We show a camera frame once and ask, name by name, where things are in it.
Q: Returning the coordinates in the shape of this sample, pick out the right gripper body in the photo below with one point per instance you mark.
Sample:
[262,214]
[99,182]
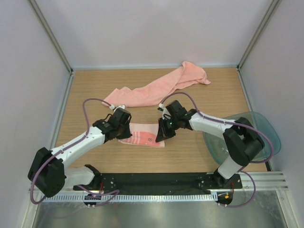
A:
[173,121]

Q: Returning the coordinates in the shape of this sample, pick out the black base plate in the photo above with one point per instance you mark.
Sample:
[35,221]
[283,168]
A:
[200,180]

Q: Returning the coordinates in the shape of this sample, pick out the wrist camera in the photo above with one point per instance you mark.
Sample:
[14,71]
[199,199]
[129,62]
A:
[113,107]
[164,112]

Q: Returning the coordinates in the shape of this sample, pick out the clear blue plastic tray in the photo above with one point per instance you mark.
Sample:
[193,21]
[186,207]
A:
[217,146]

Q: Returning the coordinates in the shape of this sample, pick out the plain pink towel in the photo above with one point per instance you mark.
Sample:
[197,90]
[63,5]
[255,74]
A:
[186,75]

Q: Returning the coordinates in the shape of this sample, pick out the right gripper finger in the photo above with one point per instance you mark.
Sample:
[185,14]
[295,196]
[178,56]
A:
[162,131]
[170,133]

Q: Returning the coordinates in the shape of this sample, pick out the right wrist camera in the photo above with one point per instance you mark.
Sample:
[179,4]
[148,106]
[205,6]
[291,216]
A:
[164,112]

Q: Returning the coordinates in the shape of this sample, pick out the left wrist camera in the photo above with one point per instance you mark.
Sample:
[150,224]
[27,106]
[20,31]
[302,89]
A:
[113,107]

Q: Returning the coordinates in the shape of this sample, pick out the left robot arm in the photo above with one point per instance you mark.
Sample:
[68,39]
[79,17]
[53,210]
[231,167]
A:
[50,171]

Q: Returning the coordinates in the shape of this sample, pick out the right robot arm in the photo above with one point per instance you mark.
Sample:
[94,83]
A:
[242,141]

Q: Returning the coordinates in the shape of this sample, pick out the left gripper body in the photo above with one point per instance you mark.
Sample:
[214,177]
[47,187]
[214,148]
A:
[124,131]

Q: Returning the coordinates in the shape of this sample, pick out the pink bunny towel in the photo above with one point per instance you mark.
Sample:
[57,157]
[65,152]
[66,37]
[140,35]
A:
[143,135]

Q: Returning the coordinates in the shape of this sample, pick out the white slotted cable duct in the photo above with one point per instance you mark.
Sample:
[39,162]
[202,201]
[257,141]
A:
[85,197]

